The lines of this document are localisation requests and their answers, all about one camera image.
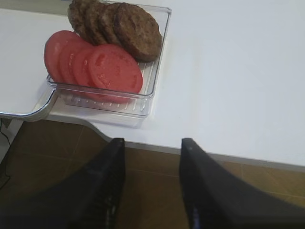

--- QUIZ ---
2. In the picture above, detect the tomato slice leftmost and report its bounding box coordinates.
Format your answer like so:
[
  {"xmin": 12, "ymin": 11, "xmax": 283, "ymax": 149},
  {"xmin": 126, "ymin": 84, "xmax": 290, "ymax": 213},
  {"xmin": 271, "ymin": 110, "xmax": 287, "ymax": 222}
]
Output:
[{"xmin": 44, "ymin": 30, "xmax": 81, "ymax": 83}]

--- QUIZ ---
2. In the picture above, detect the brown patty leftmost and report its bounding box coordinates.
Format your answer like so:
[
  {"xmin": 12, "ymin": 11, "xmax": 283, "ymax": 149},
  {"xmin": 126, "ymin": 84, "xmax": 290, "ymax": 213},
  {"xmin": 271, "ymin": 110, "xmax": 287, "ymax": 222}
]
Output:
[{"xmin": 68, "ymin": 0, "xmax": 96, "ymax": 44}]

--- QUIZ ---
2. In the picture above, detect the brown patty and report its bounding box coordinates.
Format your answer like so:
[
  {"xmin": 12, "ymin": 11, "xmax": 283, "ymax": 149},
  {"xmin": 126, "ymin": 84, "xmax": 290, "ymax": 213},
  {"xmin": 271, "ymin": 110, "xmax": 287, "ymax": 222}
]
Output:
[
  {"xmin": 68, "ymin": 0, "xmax": 96, "ymax": 44},
  {"xmin": 98, "ymin": 3, "xmax": 121, "ymax": 46},
  {"xmin": 85, "ymin": 0, "xmax": 107, "ymax": 45},
  {"xmin": 113, "ymin": 2, "xmax": 162, "ymax": 62}
]

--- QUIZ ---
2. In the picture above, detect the tomato slice rightmost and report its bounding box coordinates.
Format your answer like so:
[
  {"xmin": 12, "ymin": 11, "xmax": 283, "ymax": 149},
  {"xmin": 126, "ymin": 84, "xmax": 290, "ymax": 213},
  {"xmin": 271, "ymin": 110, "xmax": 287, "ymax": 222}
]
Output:
[{"xmin": 88, "ymin": 44, "xmax": 143, "ymax": 94}]

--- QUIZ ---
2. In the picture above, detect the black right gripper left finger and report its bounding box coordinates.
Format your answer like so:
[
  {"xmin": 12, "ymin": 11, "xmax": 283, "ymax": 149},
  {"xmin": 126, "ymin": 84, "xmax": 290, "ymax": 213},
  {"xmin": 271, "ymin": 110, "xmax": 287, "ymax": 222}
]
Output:
[{"xmin": 0, "ymin": 138, "xmax": 125, "ymax": 229}]

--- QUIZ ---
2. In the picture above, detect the white metal serving tray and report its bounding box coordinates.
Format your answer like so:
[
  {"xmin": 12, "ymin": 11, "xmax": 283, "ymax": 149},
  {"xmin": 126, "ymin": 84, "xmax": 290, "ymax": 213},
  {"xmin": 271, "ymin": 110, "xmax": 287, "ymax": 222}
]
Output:
[{"xmin": 0, "ymin": 9, "xmax": 71, "ymax": 121}]

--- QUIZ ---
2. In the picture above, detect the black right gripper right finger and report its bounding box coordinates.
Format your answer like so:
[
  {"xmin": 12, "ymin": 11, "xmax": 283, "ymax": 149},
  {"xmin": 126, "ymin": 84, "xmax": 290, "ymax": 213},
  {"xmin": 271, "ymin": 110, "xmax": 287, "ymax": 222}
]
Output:
[{"xmin": 179, "ymin": 138, "xmax": 305, "ymax": 229}]

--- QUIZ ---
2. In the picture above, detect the clear patty tomato container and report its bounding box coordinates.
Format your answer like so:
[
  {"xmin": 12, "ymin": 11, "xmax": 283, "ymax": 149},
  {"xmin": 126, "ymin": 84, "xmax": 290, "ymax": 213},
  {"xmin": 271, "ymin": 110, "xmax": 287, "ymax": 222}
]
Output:
[{"xmin": 46, "ymin": 4, "xmax": 172, "ymax": 117}]

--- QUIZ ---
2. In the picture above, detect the tomato slice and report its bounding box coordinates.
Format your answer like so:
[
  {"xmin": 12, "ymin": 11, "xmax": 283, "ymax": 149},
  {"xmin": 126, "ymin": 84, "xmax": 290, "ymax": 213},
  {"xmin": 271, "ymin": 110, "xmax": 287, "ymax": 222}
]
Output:
[
  {"xmin": 88, "ymin": 44, "xmax": 143, "ymax": 94},
  {"xmin": 44, "ymin": 30, "xmax": 81, "ymax": 83},
  {"xmin": 72, "ymin": 48, "xmax": 96, "ymax": 87},
  {"xmin": 58, "ymin": 39, "xmax": 89, "ymax": 84}
]

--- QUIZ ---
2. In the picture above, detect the brown patty rightmost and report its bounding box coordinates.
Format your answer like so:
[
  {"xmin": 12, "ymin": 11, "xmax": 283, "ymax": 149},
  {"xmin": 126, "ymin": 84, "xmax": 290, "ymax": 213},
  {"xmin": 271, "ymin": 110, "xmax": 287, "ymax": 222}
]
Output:
[{"xmin": 113, "ymin": 2, "xmax": 162, "ymax": 62}]

